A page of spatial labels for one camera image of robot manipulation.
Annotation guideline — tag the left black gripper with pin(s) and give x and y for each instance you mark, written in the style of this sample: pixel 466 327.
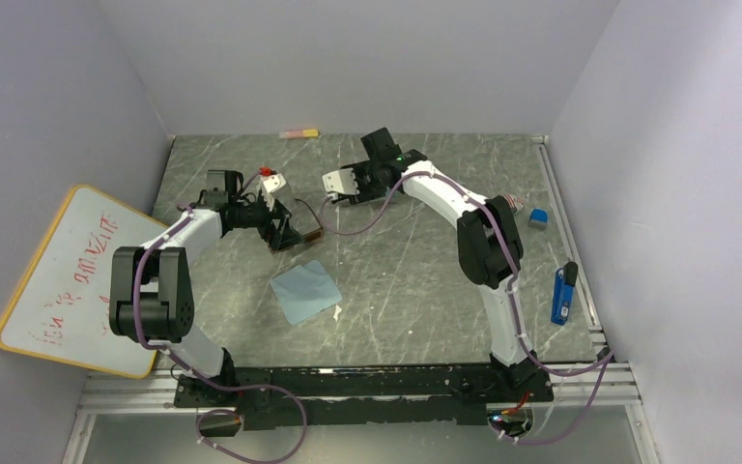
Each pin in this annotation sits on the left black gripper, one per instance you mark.
pixel 286 236

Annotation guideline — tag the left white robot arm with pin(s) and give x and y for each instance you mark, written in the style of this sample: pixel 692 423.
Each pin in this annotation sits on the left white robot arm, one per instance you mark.
pixel 151 298

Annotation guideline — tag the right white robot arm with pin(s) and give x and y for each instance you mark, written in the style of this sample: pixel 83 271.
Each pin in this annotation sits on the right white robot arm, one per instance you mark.
pixel 489 245

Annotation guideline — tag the blue whiteboard eraser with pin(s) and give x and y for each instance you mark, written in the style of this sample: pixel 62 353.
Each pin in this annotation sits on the blue whiteboard eraser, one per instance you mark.
pixel 538 219

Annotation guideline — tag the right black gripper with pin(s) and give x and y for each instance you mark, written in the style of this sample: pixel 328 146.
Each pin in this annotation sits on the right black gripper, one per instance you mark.
pixel 365 195

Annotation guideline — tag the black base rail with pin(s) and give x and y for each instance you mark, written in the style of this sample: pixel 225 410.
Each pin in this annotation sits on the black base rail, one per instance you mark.
pixel 464 393

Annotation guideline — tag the left blue cleaning cloth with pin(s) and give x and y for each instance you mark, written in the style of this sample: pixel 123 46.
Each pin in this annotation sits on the left blue cleaning cloth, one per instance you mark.
pixel 304 291

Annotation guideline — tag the pink yellow marker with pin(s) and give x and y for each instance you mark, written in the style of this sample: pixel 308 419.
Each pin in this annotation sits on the pink yellow marker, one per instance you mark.
pixel 299 134

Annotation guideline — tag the brown tinted sunglasses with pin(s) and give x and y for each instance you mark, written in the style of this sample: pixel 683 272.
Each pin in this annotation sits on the brown tinted sunglasses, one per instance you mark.
pixel 306 222

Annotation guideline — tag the yellow framed whiteboard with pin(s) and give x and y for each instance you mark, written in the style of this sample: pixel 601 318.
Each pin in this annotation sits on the yellow framed whiteboard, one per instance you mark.
pixel 59 311

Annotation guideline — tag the blue black marker pen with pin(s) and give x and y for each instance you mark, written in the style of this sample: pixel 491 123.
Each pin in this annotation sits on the blue black marker pen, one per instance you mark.
pixel 566 279

